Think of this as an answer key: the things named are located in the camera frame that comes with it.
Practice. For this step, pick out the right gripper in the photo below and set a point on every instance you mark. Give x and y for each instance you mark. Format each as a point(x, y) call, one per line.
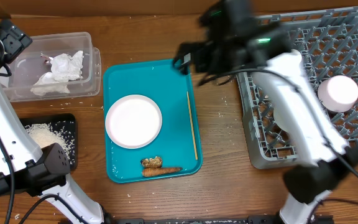
point(201, 66)

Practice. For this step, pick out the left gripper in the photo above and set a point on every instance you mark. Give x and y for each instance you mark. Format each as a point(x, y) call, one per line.
point(15, 41)

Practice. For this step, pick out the red snack wrapper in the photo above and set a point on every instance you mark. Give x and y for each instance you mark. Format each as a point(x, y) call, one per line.
point(47, 59)

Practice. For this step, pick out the white tissue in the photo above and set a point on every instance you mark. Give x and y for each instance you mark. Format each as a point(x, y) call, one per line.
point(47, 84)
point(67, 68)

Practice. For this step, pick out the small white bowl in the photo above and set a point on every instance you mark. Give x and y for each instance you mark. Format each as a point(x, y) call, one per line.
point(279, 120)

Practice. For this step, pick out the large white plate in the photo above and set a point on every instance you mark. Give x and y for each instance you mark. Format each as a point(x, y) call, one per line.
point(133, 121)

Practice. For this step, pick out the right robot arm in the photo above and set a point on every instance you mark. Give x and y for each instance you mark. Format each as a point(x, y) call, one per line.
point(325, 158)

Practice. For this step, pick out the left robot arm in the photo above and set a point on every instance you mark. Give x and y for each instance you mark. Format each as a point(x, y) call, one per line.
point(42, 172)

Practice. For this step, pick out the grey dishwasher rack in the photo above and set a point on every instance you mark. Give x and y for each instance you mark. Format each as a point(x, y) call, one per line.
point(328, 42)

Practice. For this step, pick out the clear plastic storage bin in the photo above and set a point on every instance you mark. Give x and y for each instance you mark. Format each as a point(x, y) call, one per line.
point(29, 67)

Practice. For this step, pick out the wooden chopstick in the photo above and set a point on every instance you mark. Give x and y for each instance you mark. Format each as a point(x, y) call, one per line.
point(191, 124)

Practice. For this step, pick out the black rectangular tray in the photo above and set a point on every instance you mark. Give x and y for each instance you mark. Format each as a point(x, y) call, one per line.
point(58, 162)

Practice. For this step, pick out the teal serving tray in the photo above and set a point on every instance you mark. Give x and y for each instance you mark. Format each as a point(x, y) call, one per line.
point(167, 87)

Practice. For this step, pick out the pile of white rice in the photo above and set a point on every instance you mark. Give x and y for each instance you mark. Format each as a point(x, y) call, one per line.
point(44, 134)

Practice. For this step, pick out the brown food scrap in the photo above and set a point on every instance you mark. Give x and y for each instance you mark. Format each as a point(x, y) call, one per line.
point(155, 162)

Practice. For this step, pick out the carrot piece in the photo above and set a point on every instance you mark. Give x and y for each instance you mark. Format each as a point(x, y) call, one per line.
point(157, 171)

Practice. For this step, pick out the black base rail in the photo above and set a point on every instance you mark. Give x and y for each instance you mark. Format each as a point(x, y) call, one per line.
point(255, 219)

